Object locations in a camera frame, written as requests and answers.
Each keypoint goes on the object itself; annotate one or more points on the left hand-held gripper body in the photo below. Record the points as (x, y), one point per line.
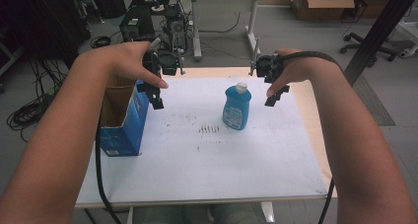
(167, 62)

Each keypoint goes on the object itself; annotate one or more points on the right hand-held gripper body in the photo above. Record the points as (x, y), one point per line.
(267, 67)

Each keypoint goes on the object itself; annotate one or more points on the blue cardboard box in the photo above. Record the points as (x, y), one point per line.
(131, 125)

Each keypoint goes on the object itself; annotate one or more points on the blue detergent bottle white cap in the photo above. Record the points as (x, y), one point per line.
(236, 107)

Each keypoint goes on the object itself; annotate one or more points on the person's right hand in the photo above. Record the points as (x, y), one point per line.
(295, 71)

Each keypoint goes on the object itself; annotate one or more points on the person's left hand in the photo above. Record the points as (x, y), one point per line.
(115, 61)

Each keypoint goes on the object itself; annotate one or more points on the grey open computer tower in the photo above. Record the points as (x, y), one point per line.
(175, 30)

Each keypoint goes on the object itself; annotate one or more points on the black computer tower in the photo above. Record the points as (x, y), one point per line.
(136, 25)

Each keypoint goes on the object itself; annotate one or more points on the white table sheet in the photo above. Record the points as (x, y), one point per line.
(203, 164)

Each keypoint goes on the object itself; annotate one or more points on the brown cardboard box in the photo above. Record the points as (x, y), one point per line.
(318, 3)

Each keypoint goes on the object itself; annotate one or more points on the grey floor mat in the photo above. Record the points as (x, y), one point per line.
(374, 102)

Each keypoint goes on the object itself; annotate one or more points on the black office chair base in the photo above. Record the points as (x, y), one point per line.
(364, 44)

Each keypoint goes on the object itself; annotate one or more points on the black metal pole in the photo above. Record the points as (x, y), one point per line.
(378, 36)

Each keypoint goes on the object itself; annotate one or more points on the white table leg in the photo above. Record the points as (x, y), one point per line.
(267, 212)
(129, 215)

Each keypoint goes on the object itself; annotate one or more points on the person's left leg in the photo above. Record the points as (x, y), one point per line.
(171, 214)

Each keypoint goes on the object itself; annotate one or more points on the person's leg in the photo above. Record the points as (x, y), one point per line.
(236, 214)
(171, 214)

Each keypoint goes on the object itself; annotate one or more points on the person's right leg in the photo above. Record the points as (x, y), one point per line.
(236, 214)

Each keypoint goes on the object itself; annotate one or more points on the dark curtain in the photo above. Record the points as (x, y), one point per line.
(39, 16)

